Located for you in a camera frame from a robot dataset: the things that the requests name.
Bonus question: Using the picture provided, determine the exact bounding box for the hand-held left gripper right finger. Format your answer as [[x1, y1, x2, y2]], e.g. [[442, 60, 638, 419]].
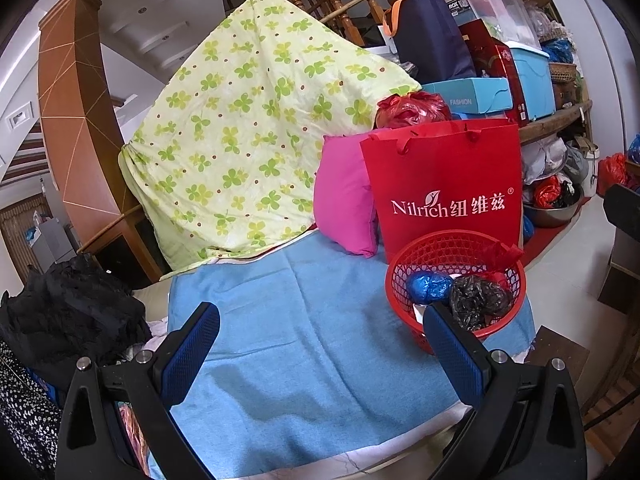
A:
[[422, 301, 588, 480]]

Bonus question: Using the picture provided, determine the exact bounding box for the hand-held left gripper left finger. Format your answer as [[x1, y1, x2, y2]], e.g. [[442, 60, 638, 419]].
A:
[[55, 301, 222, 480]]

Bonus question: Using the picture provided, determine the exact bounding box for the black plastic bag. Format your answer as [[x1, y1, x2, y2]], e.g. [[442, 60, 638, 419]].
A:
[[448, 275, 514, 332]]

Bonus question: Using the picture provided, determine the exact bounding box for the blue plastic bag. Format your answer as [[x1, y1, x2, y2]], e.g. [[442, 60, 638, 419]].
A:
[[405, 272, 454, 306]]

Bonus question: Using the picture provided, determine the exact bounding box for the red mesh plastic basket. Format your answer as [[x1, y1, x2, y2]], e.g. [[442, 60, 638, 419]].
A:
[[386, 231, 528, 356]]

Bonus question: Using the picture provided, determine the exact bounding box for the white bed sheet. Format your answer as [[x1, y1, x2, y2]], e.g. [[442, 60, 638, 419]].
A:
[[144, 317, 177, 352]]

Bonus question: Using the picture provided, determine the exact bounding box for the light blue blanket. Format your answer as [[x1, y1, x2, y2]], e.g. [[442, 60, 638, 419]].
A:
[[147, 232, 534, 480]]

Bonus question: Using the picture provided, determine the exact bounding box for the black lace cloth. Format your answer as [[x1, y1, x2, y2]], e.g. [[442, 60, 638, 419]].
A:
[[0, 255, 152, 392]]

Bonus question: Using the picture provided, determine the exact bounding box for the steel basin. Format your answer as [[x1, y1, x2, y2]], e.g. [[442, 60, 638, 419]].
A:
[[522, 185, 587, 229]]

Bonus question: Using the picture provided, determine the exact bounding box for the red paper shopping bag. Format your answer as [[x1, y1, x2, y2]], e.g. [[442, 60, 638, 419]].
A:
[[360, 120, 525, 267]]

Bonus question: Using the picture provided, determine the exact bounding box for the black white dotted cloth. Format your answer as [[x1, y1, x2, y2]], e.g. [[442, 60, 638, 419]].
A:
[[0, 340, 67, 480]]

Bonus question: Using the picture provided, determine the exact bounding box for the grey cabinet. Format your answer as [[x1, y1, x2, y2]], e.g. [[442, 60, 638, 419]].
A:
[[29, 214, 77, 272]]

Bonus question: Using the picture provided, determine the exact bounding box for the pink pillow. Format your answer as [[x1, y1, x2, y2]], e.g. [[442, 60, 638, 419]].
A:
[[314, 134, 382, 260]]

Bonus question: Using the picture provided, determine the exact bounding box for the dark wooden cabinet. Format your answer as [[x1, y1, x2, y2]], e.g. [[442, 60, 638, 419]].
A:
[[601, 184, 640, 312]]

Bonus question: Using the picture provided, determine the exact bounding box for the green clover print quilt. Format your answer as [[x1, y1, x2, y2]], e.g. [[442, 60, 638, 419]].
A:
[[118, 0, 424, 274]]

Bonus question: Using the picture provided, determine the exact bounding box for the brown wooden pillar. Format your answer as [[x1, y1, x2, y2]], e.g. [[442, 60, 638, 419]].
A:
[[39, 0, 169, 281]]

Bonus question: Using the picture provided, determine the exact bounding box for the shiny red plastic bag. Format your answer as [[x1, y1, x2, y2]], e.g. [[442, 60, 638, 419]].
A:
[[376, 92, 454, 132]]

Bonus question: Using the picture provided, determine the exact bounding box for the light blue cardboard box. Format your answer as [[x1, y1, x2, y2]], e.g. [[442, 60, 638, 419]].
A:
[[422, 77, 514, 116]]

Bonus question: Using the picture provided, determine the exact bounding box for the red gift box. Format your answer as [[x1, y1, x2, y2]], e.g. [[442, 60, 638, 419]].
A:
[[460, 19, 532, 129]]

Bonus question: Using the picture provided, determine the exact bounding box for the blue plastic storage bin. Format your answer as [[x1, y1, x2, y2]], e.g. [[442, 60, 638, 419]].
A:
[[502, 45, 558, 122]]

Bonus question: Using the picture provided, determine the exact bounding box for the clear plastic storage box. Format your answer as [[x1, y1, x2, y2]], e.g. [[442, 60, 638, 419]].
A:
[[440, 0, 529, 52]]

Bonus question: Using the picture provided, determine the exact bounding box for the navy bag with orange handles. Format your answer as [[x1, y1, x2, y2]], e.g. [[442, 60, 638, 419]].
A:
[[382, 0, 477, 84]]

